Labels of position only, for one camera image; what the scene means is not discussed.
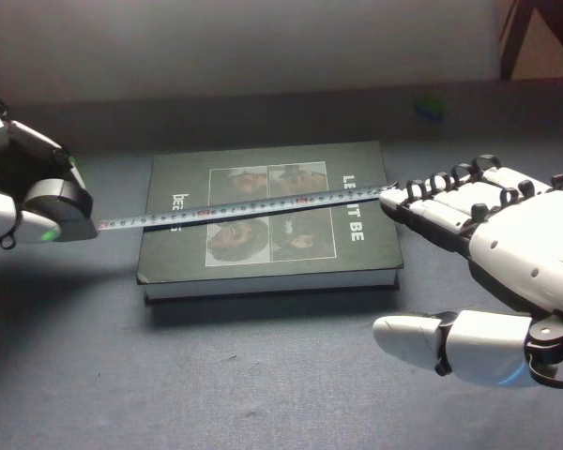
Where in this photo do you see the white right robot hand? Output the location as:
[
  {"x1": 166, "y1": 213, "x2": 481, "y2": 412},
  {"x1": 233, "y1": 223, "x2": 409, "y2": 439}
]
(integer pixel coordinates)
[{"x1": 373, "y1": 153, "x2": 563, "y2": 390}]

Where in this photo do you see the white grey tape measure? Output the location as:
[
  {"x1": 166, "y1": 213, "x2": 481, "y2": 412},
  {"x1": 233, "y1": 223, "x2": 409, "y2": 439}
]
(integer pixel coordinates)
[{"x1": 0, "y1": 177, "x2": 401, "y2": 250}]

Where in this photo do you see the black hardcover book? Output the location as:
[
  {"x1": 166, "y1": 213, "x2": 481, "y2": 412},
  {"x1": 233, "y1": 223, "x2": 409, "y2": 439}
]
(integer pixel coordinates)
[{"x1": 135, "y1": 140, "x2": 404, "y2": 305}]

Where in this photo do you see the green blue toy block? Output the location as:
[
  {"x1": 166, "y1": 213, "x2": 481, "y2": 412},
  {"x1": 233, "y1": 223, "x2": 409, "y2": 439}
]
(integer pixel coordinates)
[{"x1": 412, "y1": 93, "x2": 446, "y2": 121}]

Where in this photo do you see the grey table cloth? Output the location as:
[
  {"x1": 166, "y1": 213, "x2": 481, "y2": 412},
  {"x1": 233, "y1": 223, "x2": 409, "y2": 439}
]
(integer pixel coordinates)
[{"x1": 0, "y1": 78, "x2": 563, "y2": 450}]

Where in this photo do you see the white backdrop cloth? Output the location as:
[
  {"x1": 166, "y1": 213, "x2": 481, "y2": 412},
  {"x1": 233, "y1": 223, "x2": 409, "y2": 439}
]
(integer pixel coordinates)
[{"x1": 0, "y1": 0, "x2": 504, "y2": 107}]

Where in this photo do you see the dark wooden chair frame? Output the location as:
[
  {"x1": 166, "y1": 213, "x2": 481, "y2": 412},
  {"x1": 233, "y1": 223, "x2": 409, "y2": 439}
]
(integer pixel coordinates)
[{"x1": 498, "y1": 0, "x2": 563, "y2": 82}]

